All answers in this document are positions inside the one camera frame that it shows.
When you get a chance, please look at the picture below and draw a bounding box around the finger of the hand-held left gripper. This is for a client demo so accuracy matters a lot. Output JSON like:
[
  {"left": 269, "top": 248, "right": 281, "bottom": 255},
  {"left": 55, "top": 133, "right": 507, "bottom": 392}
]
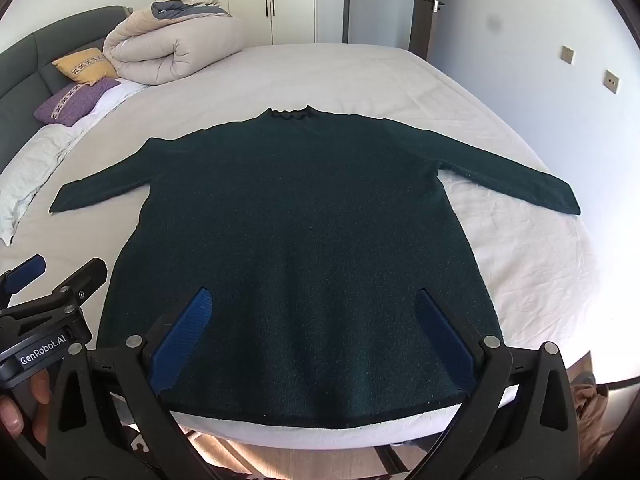
[
  {"left": 50, "top": 257, "right": 109, "bottom": 306},
  {"left": 0, "top": 254, "right": 48, "bottom": 307}
]

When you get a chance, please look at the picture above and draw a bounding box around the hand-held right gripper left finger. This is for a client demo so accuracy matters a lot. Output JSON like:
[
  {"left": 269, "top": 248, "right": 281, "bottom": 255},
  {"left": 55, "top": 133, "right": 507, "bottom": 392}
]
[{"left": 47, "top": 286, "right": 221, "bottom": 480}]

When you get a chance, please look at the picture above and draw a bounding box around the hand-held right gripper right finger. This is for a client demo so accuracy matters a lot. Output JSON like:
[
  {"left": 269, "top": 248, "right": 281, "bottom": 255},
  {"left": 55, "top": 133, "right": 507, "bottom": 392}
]
[{"left": 414, "top": 287, "right": 585, "bottom": 480}]

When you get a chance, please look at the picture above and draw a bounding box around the dark green sweater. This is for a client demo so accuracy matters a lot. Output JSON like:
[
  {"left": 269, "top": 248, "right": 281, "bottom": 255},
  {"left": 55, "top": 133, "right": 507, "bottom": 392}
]
[{"left": 49, "top": 104, "right": 582, "bottom": 429}]

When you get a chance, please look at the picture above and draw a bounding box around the person's left hand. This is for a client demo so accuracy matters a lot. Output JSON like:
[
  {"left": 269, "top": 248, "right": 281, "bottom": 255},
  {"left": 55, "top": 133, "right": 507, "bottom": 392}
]
[{"left": 0, "top": 367, "right": 55, "bottom": 457}]

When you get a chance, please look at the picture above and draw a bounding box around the white crinkled pillow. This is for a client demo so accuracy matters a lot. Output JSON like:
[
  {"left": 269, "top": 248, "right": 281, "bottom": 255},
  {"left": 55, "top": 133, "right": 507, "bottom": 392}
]
[{"left": 0, "top": 122, "right": 92, "bottom": 247}]

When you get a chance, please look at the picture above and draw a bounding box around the brown cloth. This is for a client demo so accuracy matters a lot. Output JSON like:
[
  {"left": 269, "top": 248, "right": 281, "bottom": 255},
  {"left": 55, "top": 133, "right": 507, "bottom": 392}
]
[{"left": 569, "top": 355, "right": 612, "bottom": 442}]

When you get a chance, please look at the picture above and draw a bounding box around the purple patterned pillow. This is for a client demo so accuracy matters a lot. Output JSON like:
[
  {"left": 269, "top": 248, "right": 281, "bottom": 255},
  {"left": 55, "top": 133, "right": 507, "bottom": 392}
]
[{"left": 33, "top": 78, "right": 121, "bottom": 127}]

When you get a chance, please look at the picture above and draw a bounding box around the white smooth pillow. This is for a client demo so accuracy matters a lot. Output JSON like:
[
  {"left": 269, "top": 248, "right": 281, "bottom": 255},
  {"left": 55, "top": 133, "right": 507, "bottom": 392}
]
[{"left": 75, "top": 79, "right": 152, "bottom": 127}]

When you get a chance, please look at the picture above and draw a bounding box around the yellow patterned pillow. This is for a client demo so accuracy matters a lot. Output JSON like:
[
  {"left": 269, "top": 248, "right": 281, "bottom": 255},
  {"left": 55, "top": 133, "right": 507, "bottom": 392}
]
[{"left": 52, "top": 47, "right": 121, "bottom": 86}]

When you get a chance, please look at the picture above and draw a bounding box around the dark grey headboard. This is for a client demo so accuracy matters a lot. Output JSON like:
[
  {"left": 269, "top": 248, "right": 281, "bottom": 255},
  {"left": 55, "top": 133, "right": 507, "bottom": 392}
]
[{"left": 0, "top": 5, "right": 133, "bottom": 172}]

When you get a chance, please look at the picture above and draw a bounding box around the folded beige duvet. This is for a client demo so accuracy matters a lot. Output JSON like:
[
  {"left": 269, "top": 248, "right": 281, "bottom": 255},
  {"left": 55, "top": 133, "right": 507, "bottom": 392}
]
[{"left": 102, "top": 0, "right": 246, "bottom": 85}]

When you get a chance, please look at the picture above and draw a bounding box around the bed with white sheet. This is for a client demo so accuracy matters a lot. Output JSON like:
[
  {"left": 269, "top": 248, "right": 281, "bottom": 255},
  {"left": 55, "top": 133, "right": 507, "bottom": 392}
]
[{"left": 0, "top": 44, "right": 610, "bottom": 455}]

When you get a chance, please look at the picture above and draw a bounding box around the brown door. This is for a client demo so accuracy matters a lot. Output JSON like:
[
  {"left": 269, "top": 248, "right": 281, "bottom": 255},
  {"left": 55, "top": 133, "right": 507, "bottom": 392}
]
[{"left": 411, "top": 0, "right": 445, "bottom": 63}]

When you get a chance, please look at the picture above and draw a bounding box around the cream wardrobe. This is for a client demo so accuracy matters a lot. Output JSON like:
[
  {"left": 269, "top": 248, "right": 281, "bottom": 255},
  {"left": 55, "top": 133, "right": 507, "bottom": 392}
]
[{"left": 152, "top": 0, "right": 317, "bottom": 46}]

